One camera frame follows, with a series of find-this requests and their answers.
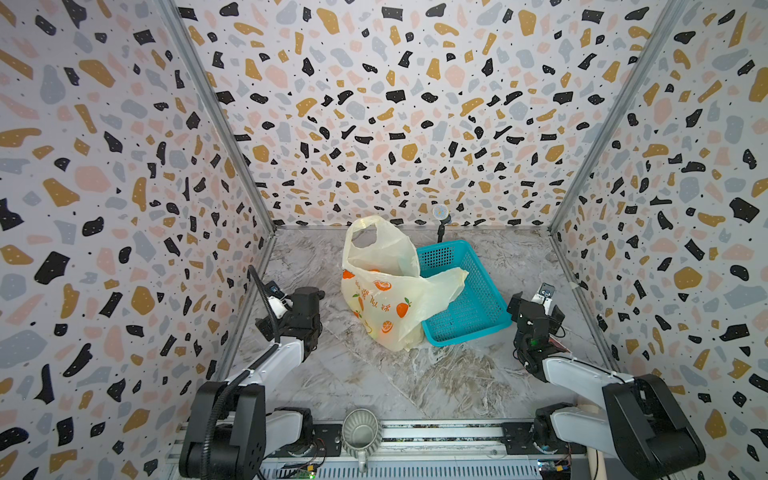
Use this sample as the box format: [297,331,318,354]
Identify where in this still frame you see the cream plastic bag orange print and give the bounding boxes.
[341,215,468,352]

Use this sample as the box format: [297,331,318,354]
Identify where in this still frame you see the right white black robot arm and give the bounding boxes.
[507,285,706,479]

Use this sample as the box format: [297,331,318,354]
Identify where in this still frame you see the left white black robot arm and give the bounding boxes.
[178,285,325,479]

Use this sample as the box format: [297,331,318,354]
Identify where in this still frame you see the red card packet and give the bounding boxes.
[548,336,569,353]

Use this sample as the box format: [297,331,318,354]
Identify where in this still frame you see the teal plastic basket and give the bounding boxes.
[417,240,512,347]

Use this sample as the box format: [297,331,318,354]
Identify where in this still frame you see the small round mirror on stand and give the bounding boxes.
[432,204,452,243]

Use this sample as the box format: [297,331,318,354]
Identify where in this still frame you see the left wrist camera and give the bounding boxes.
[265,281,291,319]

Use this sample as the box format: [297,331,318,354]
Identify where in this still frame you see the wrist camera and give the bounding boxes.
[265,281,291,319]
[531,283,556,315]

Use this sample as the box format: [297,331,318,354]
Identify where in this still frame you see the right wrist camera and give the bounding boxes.
[531,283,556,315]

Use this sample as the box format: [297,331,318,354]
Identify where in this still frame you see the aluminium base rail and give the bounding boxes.
[261,419,631,479]

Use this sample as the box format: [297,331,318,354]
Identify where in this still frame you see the beige wooden post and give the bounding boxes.
[587,448,603,480]

